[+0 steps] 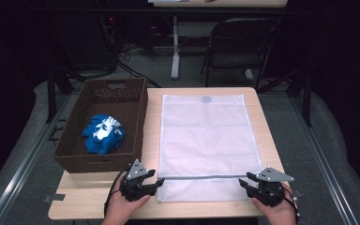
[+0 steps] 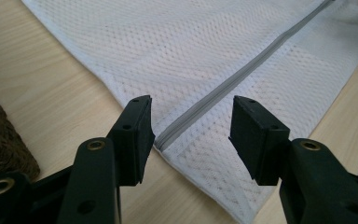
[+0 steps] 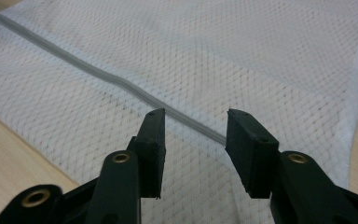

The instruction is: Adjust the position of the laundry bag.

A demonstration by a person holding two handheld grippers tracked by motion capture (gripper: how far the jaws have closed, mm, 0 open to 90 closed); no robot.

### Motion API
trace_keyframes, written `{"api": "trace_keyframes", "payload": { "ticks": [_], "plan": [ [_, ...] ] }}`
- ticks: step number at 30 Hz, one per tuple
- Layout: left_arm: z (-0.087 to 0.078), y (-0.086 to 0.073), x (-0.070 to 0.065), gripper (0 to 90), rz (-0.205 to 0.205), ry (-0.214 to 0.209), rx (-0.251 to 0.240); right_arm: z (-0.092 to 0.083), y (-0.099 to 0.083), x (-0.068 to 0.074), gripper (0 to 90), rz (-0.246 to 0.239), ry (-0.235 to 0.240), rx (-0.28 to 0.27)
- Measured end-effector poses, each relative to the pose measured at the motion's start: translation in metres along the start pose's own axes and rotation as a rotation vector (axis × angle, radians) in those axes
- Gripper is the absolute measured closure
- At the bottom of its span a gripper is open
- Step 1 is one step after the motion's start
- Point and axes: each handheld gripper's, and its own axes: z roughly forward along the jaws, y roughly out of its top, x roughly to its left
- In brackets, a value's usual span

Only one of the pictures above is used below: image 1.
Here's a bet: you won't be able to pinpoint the black metal stand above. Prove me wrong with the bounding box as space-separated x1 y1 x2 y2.
46 67 87 124
257 67 313 128

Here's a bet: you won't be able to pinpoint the aluminium floor rail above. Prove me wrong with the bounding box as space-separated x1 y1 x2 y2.
0 93 73 225
289 97 359 225

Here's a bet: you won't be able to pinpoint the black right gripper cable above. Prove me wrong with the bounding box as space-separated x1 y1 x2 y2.
282 187 301 218

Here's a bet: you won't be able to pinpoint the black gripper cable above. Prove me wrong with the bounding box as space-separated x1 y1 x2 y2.
282 187 301 218
103 165 132 218

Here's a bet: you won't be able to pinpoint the brown woven basket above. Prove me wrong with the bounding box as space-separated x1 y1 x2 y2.
53 78 148 173

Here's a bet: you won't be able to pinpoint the black folding chair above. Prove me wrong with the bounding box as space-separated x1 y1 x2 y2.
200 17 280 90

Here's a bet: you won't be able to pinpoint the white mesh laundry bag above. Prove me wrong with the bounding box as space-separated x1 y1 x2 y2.
157 94 264 203

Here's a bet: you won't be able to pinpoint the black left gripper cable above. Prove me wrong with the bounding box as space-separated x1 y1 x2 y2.
103 165 132 218

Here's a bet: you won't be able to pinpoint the bundle of floor cables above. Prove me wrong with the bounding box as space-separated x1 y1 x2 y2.
116 43 162 88

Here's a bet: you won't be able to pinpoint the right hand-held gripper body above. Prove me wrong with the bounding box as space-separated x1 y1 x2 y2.
256 166 295 208

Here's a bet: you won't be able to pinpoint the white desk leg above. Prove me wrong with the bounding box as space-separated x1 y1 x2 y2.
171 16 181 81

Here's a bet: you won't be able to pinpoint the black equipment cabinet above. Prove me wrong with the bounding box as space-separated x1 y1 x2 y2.
51 12 118 71

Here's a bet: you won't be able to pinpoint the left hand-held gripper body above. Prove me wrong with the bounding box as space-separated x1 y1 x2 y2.
119 158 153 203

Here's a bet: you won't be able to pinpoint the blue and white cloth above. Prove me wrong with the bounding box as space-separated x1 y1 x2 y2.
82 113 126 156

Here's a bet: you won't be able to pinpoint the person's right hand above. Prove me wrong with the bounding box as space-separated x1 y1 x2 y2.
252 187 297 225

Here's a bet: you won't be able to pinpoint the person's left hand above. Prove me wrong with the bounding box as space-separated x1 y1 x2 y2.
101 176 151 225

